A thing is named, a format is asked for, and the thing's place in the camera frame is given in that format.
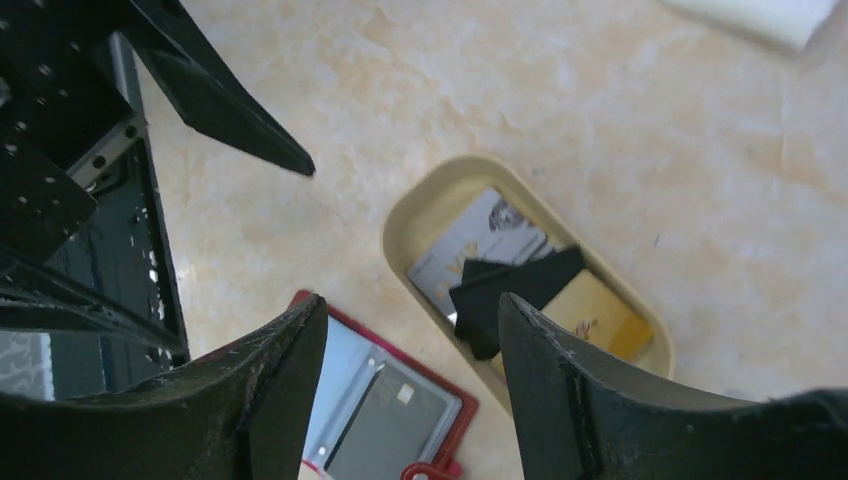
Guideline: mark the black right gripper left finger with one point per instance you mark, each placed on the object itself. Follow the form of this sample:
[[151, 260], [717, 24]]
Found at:
[[239, 412]]

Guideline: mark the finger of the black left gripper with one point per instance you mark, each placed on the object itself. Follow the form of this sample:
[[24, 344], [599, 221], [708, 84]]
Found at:
[[35, 298], [203, 90]]

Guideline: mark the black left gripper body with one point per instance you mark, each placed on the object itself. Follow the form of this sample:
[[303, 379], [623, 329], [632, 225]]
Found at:
[[63, 120]]

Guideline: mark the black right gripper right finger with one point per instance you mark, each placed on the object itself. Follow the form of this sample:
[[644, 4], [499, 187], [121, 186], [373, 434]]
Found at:
[[581, 413]]

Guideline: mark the gold VIP card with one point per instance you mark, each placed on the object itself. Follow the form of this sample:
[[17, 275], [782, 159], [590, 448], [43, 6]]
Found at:
[[587, 308]]

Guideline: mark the red card holder wallet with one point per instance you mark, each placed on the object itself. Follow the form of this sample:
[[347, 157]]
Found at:
[[352, 355]]

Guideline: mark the beige oval tray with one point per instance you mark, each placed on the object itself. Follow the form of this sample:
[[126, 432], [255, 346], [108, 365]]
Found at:
[[426, 211]]

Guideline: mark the silver VIP card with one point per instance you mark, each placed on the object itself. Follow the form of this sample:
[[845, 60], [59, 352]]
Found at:
[[489, 228]]

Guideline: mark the white crumpled cloth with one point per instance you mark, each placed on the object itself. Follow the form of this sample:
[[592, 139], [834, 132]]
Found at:
[[789, 24]]

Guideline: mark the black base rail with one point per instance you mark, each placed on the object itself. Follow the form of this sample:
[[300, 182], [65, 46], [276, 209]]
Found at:
[[123, 253]]

